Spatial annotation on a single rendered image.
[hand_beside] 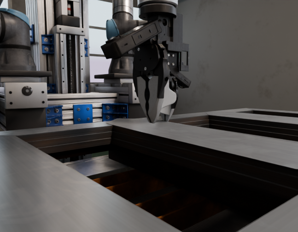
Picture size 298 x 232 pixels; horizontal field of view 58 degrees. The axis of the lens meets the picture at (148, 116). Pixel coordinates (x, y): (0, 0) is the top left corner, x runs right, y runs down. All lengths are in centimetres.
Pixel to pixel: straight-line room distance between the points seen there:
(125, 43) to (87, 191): 25
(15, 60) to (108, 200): 92
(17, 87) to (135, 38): 63
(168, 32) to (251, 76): 323
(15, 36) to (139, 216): 100
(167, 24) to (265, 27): 320
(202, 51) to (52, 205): 410
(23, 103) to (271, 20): 315
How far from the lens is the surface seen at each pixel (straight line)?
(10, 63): 115
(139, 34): 48
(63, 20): 134
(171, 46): 50
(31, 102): 103
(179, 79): 89
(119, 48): 45
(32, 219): 27
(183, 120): 99
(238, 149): 52
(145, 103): 51
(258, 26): 377
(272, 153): 52
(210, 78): 416
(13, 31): 117
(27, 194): 33
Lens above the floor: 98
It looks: 6 degrees down
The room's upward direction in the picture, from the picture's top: straight up
